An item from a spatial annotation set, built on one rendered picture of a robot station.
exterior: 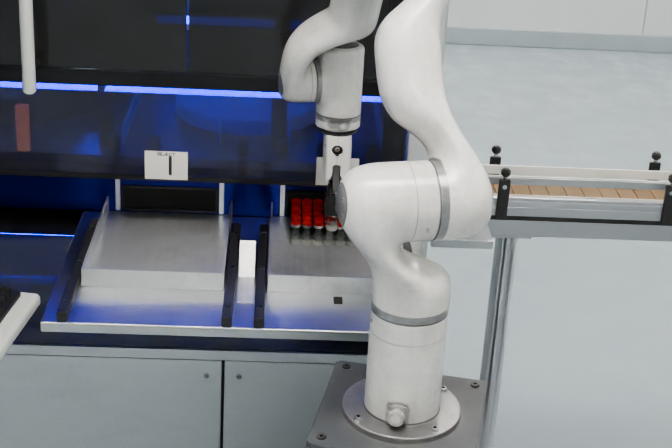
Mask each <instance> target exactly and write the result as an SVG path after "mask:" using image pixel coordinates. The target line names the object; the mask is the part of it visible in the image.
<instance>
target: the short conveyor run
mask: <svg viewBox="0 0 672 448"><path fill-rule="evenodd" d="M492 152H493V153H494V156H490V162H489V164H482V165H483V167H484V169H485V171H486V173H488V174H487V176H488V178H489V181H490V184H491V187H492V190H493V203H494V204H493V207H494V210H493V212H492V215H491V218H490V220H489V222H488V226H489V229H490V232H491V235H498V236H527V237H555V238H584V239H612V240H641V241H669V242H672V171H660V167H661V163H660V162H657V161H658V160H659V159H661V155H662V154H661V153H660V152H658V151H654V152H652V156H651V157H652V159H654V162H650V163H649V169H648V170H625V169H599V168H573V167H546V166H520V165H501V156H498V154H499V153H501V147H500V146H499V145H494V146H492ZM499 174H501V175H499ZM511 174H515V175H542V176H569V177H595V178H622V179H647V180H622V179H595V178H569V177H542V176H515V175H511ZM658 180H668V181H658Z"/></svg>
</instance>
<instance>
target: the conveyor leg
mask: <svg viewBox="0 0 672 448"><path fill-rule="evenodd" d="M492 237H494V238H495V245H494V254H493V263H492V272H491V281H490V290H489V299H488V308H487V317H486V326H485V335H484V344H483V353H482V362H481V371H480V380H482V381H485V382H486V383H487V391H486V398H485V405H484V411H483V418H482V425H481V431H480V438H479V445H478V448H493V446H494V438H495V430H496V421H497V413H498V404H499V396H500V388H501V379H502V371H503V363H504V354H505V346H506V337H507V329H508V321H509V312H510V304H511V296H512V287H513V279H514V270H515V262H516V254H517V245H518V238H522V239H531V238H532V237H527V236H498V235H492Z"/></svg>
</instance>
